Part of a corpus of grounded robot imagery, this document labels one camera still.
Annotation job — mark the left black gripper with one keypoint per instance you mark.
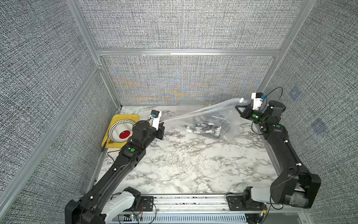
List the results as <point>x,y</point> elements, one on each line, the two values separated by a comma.
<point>160,130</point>

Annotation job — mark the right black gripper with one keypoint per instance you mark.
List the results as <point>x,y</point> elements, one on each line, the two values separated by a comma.
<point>249,112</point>

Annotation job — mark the clear vacuum bag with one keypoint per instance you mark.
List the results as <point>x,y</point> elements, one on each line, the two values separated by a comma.
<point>188,109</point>

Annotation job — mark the black white checkered cloth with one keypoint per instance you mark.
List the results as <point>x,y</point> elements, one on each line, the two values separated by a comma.
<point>208,125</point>

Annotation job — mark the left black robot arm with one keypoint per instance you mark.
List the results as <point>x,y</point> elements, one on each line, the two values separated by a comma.
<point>92,208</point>

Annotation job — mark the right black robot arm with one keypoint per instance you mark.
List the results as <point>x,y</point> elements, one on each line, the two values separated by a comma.
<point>295,186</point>

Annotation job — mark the yellow tray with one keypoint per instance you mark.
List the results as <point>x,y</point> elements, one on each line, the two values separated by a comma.
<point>116,118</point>

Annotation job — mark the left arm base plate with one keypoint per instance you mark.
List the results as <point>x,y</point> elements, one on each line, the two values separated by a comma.
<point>145,203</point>

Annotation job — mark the aluminium front rail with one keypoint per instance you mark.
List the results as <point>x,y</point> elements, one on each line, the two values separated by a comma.
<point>209,209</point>

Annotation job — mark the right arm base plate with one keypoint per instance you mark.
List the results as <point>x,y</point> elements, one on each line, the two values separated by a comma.
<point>240,202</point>

